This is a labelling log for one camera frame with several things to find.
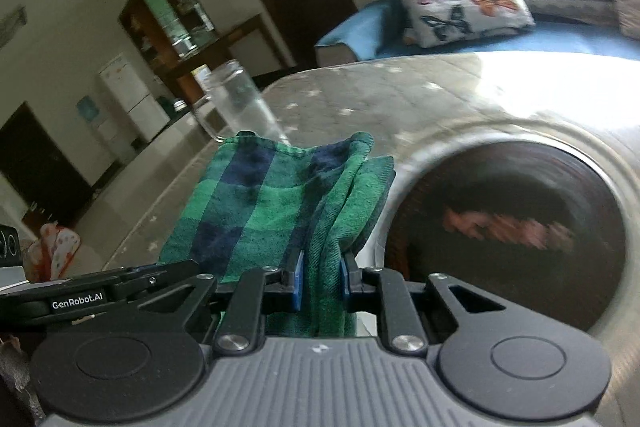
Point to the clear glass mug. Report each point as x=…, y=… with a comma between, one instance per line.
x=240, y=102

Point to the white blue water dispenser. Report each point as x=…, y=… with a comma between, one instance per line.
x=107, y=127

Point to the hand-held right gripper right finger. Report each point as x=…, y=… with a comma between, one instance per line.
x=345, y=279

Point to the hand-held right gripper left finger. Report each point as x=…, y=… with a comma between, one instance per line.
x=298, y=282

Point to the orange patterned white bag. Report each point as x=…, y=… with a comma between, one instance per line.
x=55, y=249

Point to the white refrigerator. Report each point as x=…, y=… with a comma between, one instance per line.
x=132, y=99

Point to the dark brown door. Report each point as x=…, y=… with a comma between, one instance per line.
x=42, y=162

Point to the blue sofa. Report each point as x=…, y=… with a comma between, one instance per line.
x=360, y=34

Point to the dark wooden cabinet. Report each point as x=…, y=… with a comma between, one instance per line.
x=165, y=22

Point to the green plaid cloth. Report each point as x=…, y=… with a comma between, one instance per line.
x=240, y=217

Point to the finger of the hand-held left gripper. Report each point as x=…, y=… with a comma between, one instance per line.
x=165, y=274

